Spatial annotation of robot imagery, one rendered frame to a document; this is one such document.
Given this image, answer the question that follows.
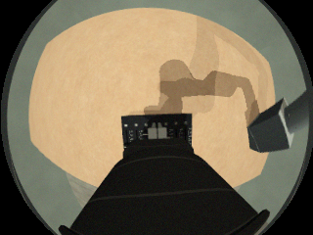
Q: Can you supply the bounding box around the black lighting desk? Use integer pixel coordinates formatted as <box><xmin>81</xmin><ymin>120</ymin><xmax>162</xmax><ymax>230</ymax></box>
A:
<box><xmin>121</xmin><ymin>114</ymin><xmax>192</xmax><ymax>149</ymax></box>

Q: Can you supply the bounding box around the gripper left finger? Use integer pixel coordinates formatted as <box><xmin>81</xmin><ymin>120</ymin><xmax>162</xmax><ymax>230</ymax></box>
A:
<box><xmin>148</xmin><ymin>122</ymin><xmax>157</xmax><ymax>139</ymax></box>

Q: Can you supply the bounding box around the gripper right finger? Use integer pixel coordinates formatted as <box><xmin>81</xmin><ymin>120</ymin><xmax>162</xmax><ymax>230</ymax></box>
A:
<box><xmin>156</xmin><ymin>122</ymin><xmax>167</xmax><ymax>139</ymax></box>

